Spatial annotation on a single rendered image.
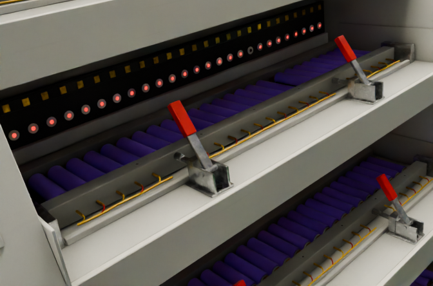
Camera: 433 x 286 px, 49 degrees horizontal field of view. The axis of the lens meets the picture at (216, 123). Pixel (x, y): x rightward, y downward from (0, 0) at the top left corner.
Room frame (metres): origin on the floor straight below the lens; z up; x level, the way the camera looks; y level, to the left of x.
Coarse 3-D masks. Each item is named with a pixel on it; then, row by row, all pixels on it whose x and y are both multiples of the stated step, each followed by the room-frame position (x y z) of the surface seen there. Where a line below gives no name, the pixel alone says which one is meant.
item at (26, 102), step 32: (224, 32) 0.66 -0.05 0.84; (256, 32) 0.70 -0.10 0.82; (288, 32) 0.75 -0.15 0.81; (320, 32) 0.80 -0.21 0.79; (128, 64) 0.57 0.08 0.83; (160, 64) 0.60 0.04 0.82; (192, 64) 0.63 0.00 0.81; (224, 64) 0.67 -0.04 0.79; (32, 96) 0.50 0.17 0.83; (64, 96) 0.52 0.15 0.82; (96, 96) 0.55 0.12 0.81; (128, 96) 0.57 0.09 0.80; (64, 128) 0.53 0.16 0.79
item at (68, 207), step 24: (384, 48) 0.72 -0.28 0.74; (336, 72) 0.64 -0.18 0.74; (288, 96) 0.58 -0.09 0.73; (312, 96) 0.61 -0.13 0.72; (240, 120) 0.53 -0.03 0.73; (264, 120) 0.55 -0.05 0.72; (216, 144) 0.50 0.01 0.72; (120, 168) 0.45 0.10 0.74; (144, 168) 0.45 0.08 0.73; (168, 168) 0.47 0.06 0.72; (72, 192) 0.42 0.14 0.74; (96, 192) 0.42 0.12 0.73; (120, 192) 0.44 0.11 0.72; (144, 192) 0.43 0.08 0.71; (72, 216) 0.41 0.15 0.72; (96, 216) 0.40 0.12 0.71
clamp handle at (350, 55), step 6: (342, 36) 0.61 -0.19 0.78; (336, 42) 0.60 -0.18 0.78; (342, 42) 0.60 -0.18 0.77; (342, 48) 0.60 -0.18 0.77; (348, 48) 0.60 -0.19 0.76; (348, 54) 0.60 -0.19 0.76; (354, 54) 0.60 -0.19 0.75; (348, 60) 0.60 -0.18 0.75; (354, 60) 0.60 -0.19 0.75; (354, 66) 0.59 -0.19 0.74; (360, 72) 0.59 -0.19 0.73; (360, 78) 0.59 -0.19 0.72; (366, 78) 0.59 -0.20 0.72
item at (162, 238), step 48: (288, 48) 0.74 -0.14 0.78; (432, 48) 0.70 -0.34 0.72; (384, 96) 0.60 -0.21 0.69; (432, 96) 0.66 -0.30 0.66; (48, 144) 0.51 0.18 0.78; (240, 144) 0.52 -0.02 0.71; (288, 144) 0.50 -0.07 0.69; (336, 144) 0.52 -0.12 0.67; (192, 192) 0.43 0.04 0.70; (240, 192) 0.43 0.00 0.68; (288, 192) 0.48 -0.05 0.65; (48, 240) 0.33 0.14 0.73; (96, 240) 0.38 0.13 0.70; (144, 240) 0.37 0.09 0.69; (192, 240) 0.40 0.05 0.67
